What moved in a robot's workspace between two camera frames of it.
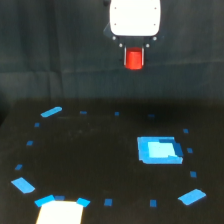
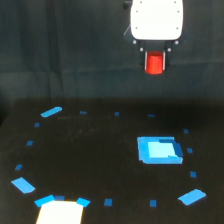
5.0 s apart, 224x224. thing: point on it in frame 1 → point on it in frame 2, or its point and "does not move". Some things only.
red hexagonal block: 134,58 → 154,62
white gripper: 134,23 → 156,26
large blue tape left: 23,185 does not move
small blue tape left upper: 37,124 does not move
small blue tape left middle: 29,142 does not move
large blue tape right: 192,197 does not move
